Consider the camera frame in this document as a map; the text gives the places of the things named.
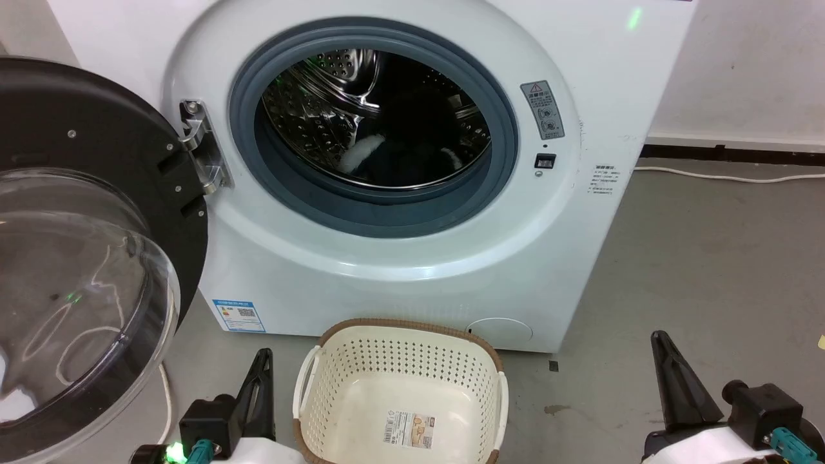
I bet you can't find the black wall baseboard strip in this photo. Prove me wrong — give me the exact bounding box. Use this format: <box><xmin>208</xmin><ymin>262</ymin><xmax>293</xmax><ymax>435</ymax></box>
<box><xmin>641</xmin><ymin>144</ymin><xmax>825</xmax><ymax>168</ymax></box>

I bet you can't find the metal door hinge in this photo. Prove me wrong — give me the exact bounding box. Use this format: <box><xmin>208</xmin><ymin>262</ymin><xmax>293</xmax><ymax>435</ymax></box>
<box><xmin>179</xmin><ymin>99</ymin><xmax>231</xmax><ymax>195</ymax></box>

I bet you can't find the grey warning sticker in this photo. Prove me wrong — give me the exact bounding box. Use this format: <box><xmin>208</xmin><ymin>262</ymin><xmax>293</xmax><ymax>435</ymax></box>
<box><xmin>520</xmin><ymin>80</ymin><xmax>566</xmax><ymax>141</ymax></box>

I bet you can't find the small printed text sticker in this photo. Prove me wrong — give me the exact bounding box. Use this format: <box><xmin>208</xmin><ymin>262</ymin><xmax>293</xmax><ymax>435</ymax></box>
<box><xmin>588</xmin><ymin>164</ymin><xmax>621</xmax><ymax>196</ymax></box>

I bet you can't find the white power cable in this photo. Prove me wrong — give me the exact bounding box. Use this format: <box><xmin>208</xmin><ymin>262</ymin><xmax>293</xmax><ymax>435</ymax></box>
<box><xmin>634</xmin><ymin>166</ymin><xmax>825</xmax><ymax>184</ymax></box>

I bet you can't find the round white filter cover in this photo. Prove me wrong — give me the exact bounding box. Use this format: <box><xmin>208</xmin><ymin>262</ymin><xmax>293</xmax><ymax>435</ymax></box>
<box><xmin>465</xmin><ymin>318</ymin><xmax>534</xmax><ymax>344</ymax></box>

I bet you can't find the thin white floor cable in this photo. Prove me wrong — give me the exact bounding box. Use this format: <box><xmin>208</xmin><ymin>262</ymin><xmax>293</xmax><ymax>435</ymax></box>
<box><xmin>158</xmin><ymin>362</ymin><xmax>173</xmax><ymax>445</ymax></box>

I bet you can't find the dark plush laundry white trim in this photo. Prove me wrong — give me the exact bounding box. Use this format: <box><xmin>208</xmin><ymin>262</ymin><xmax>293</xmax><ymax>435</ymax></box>
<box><xmin>336</xmin><ymin>133</ymin><xmax>465</xmax><ymax>188</ymax></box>

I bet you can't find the grey rubber door gasket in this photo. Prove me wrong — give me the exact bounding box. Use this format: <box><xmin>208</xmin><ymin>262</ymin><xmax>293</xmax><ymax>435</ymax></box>
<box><xmin>229</xmin><ymin>17</ymin><xmax>519</xmax><ymax>238</ymax></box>

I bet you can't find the stainless steel washer drum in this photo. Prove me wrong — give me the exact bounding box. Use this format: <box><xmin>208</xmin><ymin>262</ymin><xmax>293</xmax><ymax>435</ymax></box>
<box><xmin>261</xmin><ymin>49</ymin><xmax>492</xmax><ymax>189</ymax></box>

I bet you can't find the basket product label sticker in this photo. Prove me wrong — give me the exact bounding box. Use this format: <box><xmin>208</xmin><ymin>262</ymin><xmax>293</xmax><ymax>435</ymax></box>
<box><xmin>383</xmin><ymin>411</ymin><xmax>438</xmax><ymax>449</ymax></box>

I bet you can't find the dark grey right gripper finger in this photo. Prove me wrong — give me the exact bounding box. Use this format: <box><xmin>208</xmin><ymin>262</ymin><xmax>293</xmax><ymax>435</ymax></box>
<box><xmin>670</xmin><ymin>345</ymin><xmax>725</xmax><ymax>431</ymax></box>
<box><xmin>650</xmin><ymin>331</ymin><xmax>694</xmax><ymax>434</ymax></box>

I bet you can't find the blue energy label sticker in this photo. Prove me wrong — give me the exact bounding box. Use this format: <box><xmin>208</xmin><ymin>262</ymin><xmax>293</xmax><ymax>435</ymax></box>
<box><xmin>212</xmin><ymin>299</ymin><xmax>266</xmax><ymax>333</ymax></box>

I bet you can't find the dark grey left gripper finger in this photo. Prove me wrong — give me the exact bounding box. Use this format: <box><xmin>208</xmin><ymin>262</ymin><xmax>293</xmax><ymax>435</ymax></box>
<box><xmin>255</xmin><ymin>348</ymin><xmax>277</xmax><ymax>445</ymax></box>
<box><xmin>233</xmin><ymin>353</ymin><xmax>265</xmax><ymax>445</ymax></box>

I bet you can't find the black round washer door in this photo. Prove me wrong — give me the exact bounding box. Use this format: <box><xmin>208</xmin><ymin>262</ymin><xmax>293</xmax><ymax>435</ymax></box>
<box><xmin>0</xmin><ymin>57</ymin><xmax>209</xmax><ymax>464</ymax></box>

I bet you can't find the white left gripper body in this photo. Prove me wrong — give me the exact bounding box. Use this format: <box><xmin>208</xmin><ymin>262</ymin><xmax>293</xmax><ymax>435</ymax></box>
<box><xmin>209</xmin><ymin>437</ymin><xmax>305</xmax><ymax>464</ymax></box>

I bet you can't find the cream perforated laundry basket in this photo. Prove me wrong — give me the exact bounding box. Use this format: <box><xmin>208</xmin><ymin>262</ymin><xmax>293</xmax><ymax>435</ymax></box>
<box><xmin>293</xmin><ymin>318</ymin><xmax>509</xmax><ymax>464</ymax></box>

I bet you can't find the white front-load washing machine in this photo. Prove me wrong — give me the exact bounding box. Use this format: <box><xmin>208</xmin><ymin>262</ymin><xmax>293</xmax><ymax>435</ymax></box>
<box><xmin>46</xmin><ymin>0</ymin><xmax>699</xmax><ymax>354</ymax></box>

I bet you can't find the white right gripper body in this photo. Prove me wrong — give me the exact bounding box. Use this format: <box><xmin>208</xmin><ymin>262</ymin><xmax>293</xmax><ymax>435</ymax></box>
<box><xmin>641</xmin><ymin>425</ymin><xmax>768</xmax><ymax>464</ymax></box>

